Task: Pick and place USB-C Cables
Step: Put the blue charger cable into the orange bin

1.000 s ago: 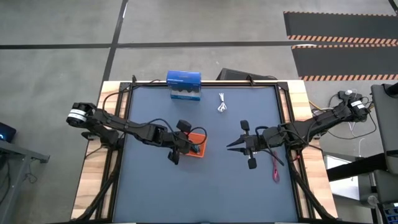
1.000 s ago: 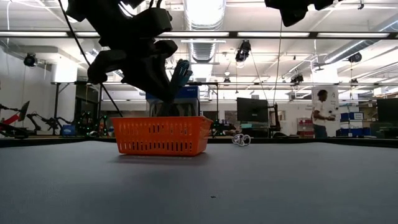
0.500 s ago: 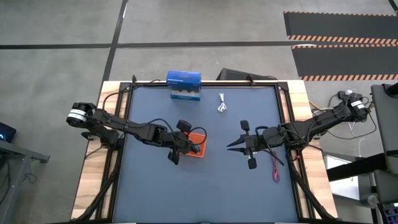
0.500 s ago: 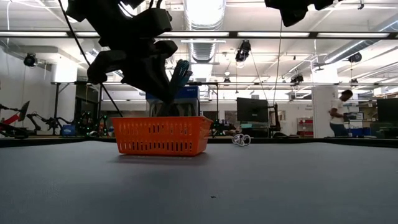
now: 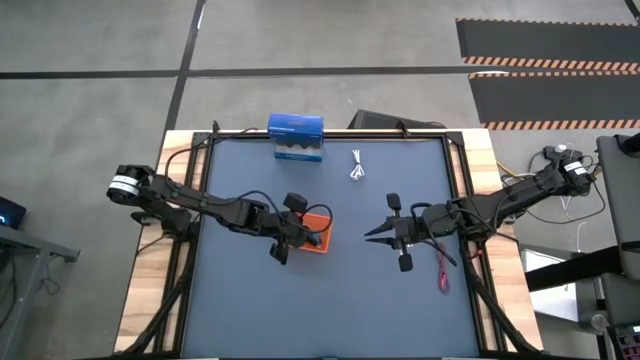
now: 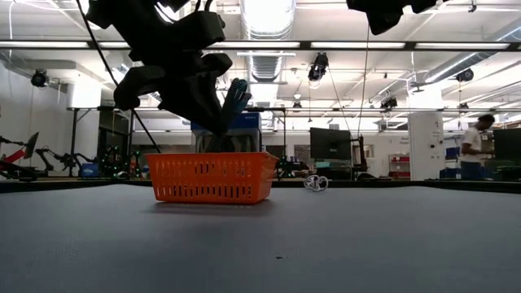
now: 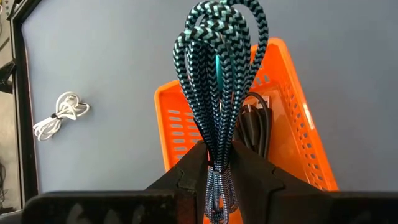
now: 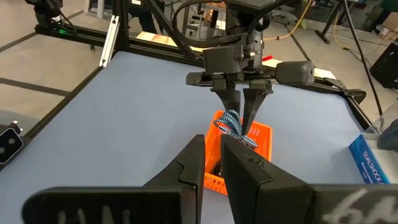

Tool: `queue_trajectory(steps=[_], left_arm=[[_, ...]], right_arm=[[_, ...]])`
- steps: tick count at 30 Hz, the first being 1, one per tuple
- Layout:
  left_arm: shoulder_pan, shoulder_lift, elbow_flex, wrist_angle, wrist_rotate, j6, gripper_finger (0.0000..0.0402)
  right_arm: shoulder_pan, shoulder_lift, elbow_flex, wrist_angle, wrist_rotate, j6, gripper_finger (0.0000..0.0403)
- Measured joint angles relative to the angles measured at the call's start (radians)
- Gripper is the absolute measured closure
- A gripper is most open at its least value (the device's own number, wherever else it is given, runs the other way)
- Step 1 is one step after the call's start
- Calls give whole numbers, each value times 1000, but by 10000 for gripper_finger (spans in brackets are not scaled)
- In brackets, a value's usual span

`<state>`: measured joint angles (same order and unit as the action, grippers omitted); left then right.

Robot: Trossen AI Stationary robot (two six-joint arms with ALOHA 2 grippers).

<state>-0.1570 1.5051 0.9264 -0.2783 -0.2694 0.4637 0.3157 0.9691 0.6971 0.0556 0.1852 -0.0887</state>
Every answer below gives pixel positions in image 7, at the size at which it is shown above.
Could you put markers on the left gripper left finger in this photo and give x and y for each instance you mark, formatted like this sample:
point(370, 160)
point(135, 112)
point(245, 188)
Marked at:
point(124, 208)

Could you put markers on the blue-grey table mat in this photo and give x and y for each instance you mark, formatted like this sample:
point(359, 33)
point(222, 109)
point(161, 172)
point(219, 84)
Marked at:
point(109, 62)

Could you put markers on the black aluminium rig frame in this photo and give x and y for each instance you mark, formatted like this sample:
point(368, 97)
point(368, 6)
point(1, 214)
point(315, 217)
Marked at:
point(23, 124)

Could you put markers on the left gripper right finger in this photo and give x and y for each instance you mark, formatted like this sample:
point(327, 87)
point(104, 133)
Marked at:
point(295, 208)

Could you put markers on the orange plastic basket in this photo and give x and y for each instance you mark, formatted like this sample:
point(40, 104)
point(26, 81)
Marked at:
point(289, 124)

